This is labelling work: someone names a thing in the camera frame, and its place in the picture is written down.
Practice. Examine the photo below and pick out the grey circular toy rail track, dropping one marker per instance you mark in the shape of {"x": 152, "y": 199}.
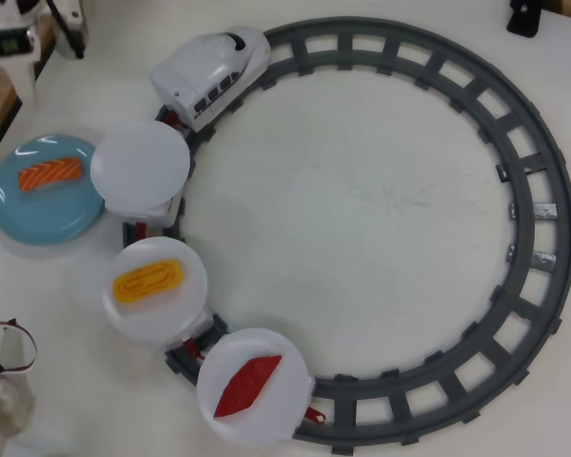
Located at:
{"x": 565, "y": 228}

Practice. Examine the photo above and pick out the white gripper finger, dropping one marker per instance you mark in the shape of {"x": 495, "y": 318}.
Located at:
{"x": 15, "y": 350}

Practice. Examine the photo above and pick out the black stand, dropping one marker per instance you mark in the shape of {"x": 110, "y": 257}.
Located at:
{"x": 523, "y": 21}

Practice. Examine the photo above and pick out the blue round dish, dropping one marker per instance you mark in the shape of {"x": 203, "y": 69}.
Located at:
{"x": 43, "y": 219}

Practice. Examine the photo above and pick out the red tuna sushi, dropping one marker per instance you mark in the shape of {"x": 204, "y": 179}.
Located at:
{"x": 245, "y": 388}

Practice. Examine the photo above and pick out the white Shinkansen toy train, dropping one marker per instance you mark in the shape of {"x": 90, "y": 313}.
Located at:
{"x": 195, "y": 71}

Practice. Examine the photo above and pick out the orange salmon sushi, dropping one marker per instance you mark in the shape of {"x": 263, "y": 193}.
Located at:
{"x": 47, "y": 173}

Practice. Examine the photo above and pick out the yellow egg sushi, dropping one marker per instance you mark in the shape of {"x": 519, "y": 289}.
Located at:
{"x": 147, "y": 281}

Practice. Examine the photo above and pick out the empty white round plate wagon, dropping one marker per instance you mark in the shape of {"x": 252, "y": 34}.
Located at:
{"x": 143, "y": 164}

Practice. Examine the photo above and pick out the red wagon coupler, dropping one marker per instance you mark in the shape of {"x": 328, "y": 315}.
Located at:
{"x": 173, "y": 116}
{"x": 192, "y": 350}
{"x": 140, "y": 231}
{"x": 314, "y": 416}

